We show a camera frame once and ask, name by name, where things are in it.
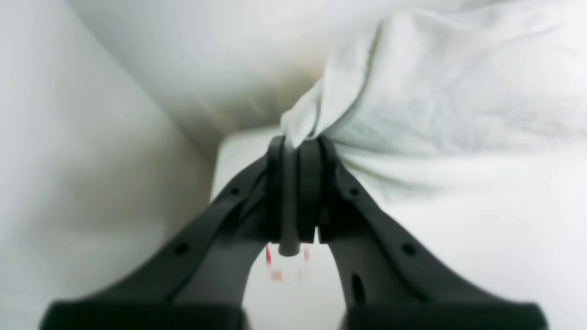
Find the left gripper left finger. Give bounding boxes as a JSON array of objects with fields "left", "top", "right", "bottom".
[{"left": 41, "top": 136, "right": 285, "bottom": 330}]

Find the red tape rectangle marking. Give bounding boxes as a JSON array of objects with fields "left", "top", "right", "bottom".
[{"left": 266, "top": 243, "right": 310, "bottom": 282}]

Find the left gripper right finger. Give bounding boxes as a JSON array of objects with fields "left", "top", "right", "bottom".
[{"left": 297, "top": 137, "right": 548, "bottom": 330}]

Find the white t-shirt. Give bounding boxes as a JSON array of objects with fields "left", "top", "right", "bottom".
[{"left": 1, "top": 0, "right": 586, "bottom": 295}]

